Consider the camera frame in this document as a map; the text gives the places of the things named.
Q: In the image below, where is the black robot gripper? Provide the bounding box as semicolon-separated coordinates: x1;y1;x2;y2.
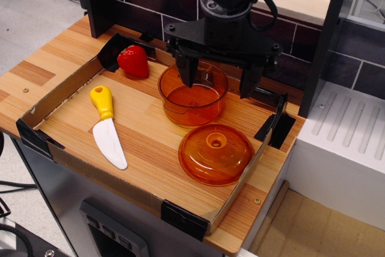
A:
164;0;283;99

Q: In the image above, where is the yellow handled white toy knife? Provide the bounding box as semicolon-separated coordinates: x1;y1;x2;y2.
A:
90;85;128;170

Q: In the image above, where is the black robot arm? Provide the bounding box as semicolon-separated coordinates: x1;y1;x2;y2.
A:
164;0;283;98

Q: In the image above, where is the orange transparent pot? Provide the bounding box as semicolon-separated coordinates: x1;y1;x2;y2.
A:
158;62;229;127

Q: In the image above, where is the orange transparent pot lid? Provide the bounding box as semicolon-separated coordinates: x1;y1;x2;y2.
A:
178;124;254;186

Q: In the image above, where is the cardboard fence with black tape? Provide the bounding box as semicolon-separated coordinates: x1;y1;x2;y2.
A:
16;34;304;245

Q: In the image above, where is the red toy strawberry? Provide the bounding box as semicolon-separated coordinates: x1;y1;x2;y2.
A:
117;45;149;78

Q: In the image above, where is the white toy sink drainboard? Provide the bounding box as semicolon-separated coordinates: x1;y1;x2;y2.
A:
286;82;384;229

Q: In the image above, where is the grey oven control panel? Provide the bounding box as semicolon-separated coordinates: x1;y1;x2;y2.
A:
80;200;150;256

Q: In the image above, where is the dark grey vertical post right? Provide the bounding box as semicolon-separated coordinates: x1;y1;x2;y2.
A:
298;0;343;118

